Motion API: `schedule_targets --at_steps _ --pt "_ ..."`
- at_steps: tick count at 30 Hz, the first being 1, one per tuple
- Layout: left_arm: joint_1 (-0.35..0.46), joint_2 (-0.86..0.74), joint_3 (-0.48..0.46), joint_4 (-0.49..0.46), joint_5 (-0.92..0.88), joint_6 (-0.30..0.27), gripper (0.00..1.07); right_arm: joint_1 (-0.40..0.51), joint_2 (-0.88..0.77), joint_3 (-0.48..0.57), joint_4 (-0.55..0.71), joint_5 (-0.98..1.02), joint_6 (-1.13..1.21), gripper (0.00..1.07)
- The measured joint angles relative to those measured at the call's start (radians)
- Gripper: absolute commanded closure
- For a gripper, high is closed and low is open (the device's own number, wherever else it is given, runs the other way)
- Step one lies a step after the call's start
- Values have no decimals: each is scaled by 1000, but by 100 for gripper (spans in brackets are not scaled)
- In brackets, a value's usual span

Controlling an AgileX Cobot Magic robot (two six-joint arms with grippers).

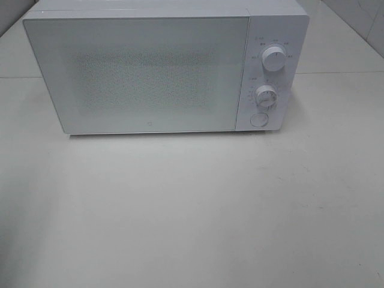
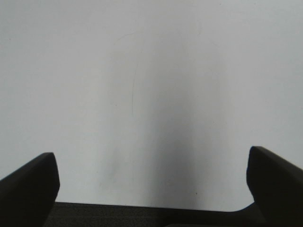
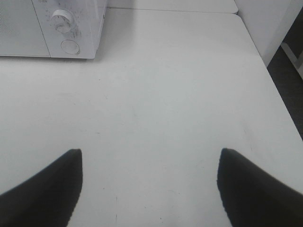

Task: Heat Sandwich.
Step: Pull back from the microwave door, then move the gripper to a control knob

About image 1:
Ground white timer knob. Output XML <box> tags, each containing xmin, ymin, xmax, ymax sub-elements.
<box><xmin>256</xmin><ymin>85</ymin><xmax>278</xmax><ymax>109</ymax></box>

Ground white microwave door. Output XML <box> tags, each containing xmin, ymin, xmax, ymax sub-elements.
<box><xmin>24</xmin><ymin>17</ymin><xmax>249</xmax><ymax>134</ymax></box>

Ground round door release button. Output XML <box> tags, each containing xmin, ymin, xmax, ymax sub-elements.
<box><xmin>250</xmin><ymin>113</ymin><xmax>269</xmax><ymax>127</ymax></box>

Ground white microwave oven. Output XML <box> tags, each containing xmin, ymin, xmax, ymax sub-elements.
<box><xmin>23</xmin><ymin>1</ymin><xmax>310</xmax><ymax>134</ymax></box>

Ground white upper power knob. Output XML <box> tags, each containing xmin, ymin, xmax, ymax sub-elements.
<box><xmin>261</xmin><ymin>45</ymin><xmax>287</xmax><ymax>72</ymax></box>

